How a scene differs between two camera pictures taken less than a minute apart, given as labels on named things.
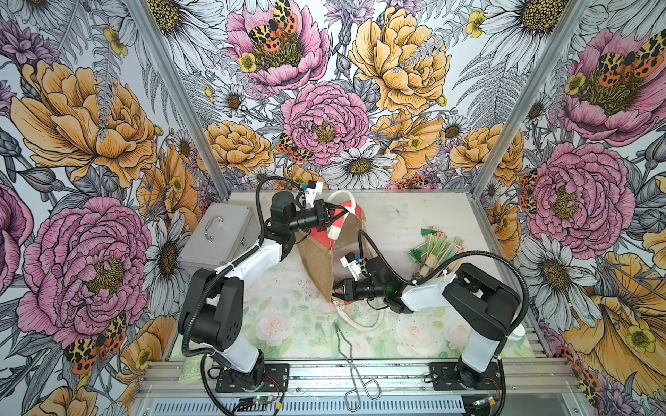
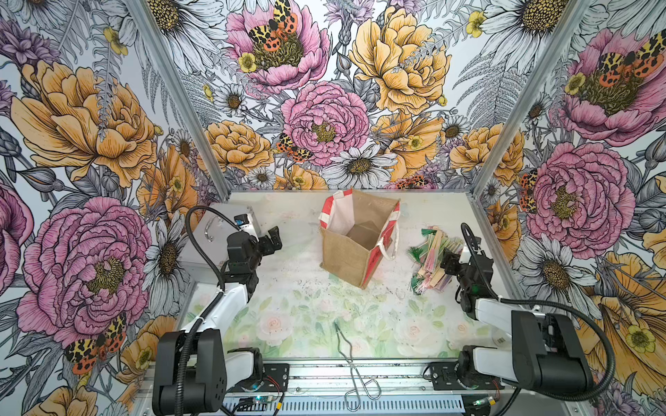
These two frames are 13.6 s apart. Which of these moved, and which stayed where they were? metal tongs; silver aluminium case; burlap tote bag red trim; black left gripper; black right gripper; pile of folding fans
Moved: black right gripper; black left gripper; burlap tote bag red trim
Stayed: silver aluminium case; metal tongs; pile of folding fans
